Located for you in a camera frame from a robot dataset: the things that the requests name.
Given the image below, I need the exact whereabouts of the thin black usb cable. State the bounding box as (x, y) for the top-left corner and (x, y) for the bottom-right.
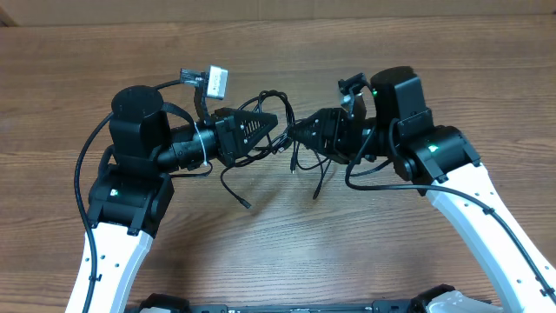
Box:
(219, 138), (334, 210)

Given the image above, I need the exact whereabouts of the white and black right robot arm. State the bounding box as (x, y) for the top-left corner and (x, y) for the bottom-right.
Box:
(288, 66), (555, 312)

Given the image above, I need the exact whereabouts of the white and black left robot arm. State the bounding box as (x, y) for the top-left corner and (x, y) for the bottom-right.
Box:
(66, 85), (278, 312)

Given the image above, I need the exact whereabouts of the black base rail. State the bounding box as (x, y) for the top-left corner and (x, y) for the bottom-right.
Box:
(129, 298), (494, 313)

